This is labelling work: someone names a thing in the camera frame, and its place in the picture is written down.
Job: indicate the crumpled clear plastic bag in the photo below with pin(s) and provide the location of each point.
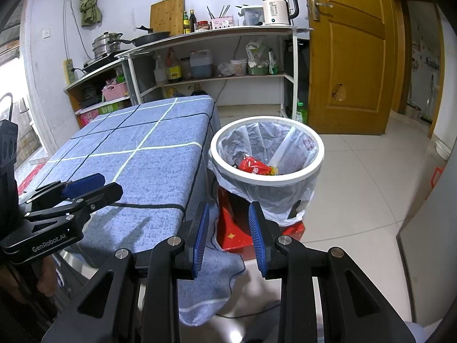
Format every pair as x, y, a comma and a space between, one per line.
225, 69

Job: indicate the clear water filter jug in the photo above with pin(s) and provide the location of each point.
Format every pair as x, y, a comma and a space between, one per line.
251, 16

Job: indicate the person's left hand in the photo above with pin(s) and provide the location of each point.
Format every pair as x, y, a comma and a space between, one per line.
46, 278

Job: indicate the red lidded jar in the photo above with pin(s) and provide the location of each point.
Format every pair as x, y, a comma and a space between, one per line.
203, 25

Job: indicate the pink plastic basket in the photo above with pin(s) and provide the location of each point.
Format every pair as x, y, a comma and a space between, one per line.
115, 93

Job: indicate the large dark oil bottle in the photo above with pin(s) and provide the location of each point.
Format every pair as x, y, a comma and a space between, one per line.
198, 91

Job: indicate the yellow label sauce bottle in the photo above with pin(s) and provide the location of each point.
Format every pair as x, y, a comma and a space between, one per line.
174, 71

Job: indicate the green bowl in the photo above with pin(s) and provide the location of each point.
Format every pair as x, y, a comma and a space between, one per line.
259, 71

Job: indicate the small green white bag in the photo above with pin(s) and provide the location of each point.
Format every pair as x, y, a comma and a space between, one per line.
274, 62

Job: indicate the white plastic bottle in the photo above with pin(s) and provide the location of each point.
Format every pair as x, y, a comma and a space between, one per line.
160, 73

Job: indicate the red box under bin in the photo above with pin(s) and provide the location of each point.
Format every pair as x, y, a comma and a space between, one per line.
235, 232

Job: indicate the red snack wrapper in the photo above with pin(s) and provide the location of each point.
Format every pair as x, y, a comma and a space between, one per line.
253, 166

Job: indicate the steel steamer pot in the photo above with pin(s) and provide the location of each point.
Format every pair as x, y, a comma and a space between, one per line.
105, 44

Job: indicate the dark glass bottle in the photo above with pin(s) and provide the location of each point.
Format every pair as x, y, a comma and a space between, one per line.
192, 21

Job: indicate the yellow wooden door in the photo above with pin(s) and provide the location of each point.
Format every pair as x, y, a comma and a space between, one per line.
350, 60

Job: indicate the yellow oil bottle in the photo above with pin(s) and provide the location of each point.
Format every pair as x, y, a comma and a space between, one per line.
174, 92

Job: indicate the green glass bottle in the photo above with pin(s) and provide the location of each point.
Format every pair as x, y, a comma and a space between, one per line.
186, 23

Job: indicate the pink chopstick holder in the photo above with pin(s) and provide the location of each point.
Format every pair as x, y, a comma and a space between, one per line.
222, 23

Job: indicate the white electric kettle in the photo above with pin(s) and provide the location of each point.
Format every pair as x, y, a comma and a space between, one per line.
276, 10

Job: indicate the black induction cooker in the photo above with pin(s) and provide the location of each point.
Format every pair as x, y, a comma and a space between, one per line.
98, 65

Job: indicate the dark plastic canister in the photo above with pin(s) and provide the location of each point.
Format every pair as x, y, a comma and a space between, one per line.
201, 66

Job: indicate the yellowed power strip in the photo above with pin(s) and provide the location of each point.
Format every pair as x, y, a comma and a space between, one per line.
68, 71

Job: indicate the blue checked tablecloth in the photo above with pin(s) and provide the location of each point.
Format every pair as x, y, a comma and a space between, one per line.
142, 168

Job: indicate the clear plastic bin liner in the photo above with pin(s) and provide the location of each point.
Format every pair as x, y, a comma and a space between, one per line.
271, 200

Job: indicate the green cardboard box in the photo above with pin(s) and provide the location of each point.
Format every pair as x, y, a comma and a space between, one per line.
111, 108

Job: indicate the bamboo cutting board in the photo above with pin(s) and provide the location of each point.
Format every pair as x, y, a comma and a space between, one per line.
167, 16

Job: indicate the green detergent bottle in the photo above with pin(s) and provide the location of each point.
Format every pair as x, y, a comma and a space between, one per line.
300, 114

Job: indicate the large green white bag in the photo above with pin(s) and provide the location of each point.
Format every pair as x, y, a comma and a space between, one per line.
255, 55

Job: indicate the white floor bowl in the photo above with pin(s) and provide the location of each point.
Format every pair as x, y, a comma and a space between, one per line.
442, 149

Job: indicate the white framed shelf unit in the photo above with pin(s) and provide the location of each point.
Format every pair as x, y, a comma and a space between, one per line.
214, 31

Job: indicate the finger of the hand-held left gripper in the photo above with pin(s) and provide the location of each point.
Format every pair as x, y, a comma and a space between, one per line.
103, 194
84, 185

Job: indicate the white plastic tub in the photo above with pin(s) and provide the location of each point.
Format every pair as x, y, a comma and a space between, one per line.
238, 68

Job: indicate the black frying pan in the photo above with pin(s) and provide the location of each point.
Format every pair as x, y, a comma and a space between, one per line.
151, 38

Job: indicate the white round bin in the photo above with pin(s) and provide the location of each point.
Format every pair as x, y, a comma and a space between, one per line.
267, 180

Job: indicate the white wall switch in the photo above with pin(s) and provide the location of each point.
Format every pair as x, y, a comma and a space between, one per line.
46, 34

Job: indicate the low wooden cabinet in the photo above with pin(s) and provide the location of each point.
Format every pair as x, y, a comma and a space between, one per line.
73, 96

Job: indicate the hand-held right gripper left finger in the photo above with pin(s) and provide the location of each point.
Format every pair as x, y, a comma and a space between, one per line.
200, 239

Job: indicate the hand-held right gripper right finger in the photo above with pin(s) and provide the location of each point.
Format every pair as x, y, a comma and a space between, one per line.
257, 243

